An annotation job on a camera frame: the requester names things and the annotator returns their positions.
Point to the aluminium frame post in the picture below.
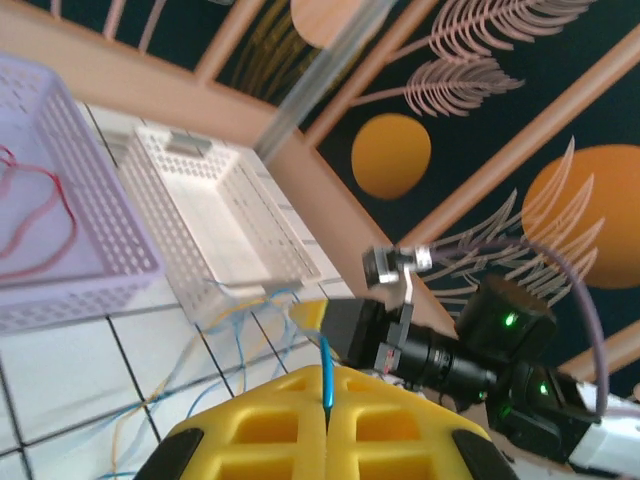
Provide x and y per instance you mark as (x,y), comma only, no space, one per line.
(310,85)

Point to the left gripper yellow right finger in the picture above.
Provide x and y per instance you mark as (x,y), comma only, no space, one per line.
(395,430)

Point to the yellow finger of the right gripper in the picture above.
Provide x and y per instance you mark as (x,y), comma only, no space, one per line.
(312,315)

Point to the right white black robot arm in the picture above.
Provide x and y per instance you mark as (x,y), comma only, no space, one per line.
(615,440)

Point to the purple perforated plastic basket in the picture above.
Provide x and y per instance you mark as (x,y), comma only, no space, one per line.
(75,295)

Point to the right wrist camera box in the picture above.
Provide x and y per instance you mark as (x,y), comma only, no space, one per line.
(382,265)

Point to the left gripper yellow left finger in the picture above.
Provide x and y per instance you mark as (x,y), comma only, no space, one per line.
(260,430)

